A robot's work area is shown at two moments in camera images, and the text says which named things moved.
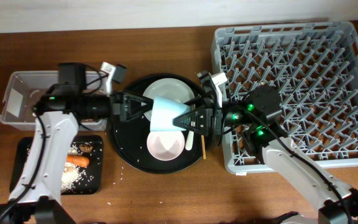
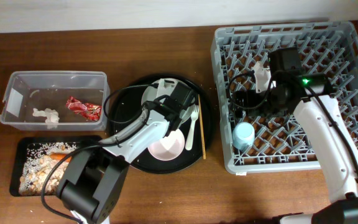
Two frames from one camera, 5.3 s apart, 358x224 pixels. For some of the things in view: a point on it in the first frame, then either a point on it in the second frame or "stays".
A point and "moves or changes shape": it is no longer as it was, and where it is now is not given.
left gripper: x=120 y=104 → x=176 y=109
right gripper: x=211 y=119 → x=249 y=94
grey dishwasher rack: x=328 y=93 stays
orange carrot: x=78 y=160 moves or changes shape
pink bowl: x=166 y=145 stays
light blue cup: x=164 y=110 moves or changes shape
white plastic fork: x=189 y=140 stays
